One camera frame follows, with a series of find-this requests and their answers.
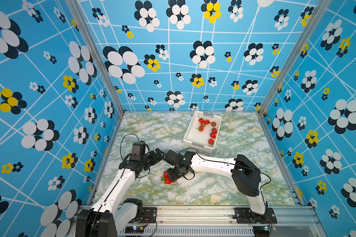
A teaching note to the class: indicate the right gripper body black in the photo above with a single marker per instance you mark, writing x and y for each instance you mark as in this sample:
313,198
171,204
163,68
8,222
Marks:
174,173

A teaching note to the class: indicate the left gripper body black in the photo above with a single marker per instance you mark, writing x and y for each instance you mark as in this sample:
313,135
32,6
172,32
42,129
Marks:
145,161

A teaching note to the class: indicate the white perforated plastic basket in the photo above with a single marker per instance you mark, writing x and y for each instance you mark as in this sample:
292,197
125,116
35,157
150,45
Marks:
199,139

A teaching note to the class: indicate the clear plastic clamshell container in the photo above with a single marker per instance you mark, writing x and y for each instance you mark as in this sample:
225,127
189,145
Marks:
156,179

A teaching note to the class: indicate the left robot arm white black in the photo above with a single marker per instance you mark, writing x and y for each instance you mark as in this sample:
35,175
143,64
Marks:
108,216

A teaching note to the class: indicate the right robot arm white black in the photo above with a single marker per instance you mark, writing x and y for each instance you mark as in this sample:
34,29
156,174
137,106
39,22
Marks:
245,175

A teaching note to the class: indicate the red strawberry basket left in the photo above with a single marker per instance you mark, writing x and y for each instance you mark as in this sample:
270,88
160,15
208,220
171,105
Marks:
200,128

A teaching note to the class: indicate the green circuit board left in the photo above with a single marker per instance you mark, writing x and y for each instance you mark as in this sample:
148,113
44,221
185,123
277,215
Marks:
134,230

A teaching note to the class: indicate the green circuit board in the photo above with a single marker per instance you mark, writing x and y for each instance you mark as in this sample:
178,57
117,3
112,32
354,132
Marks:
263,231
134,230

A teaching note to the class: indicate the green circuit board right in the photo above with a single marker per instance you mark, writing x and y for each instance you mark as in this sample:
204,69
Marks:
263,231

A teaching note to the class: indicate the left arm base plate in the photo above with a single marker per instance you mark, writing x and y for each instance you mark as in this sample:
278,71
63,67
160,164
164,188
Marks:
146,215

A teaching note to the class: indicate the aluminium front rail frame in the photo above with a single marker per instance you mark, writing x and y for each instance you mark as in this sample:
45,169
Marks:
217,221

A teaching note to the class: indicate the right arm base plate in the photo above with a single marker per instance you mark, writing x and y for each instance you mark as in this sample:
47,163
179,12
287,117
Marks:
244,215

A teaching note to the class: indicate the left aluminium corner post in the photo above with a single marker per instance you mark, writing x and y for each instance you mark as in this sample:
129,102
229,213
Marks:
78,16

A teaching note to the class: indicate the aluminium corner post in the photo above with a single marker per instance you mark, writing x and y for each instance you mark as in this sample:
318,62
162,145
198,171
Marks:
78,16
308,30

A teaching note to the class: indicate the right aluminium corner post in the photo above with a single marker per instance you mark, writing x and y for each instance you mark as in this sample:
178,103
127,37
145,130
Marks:
308,30

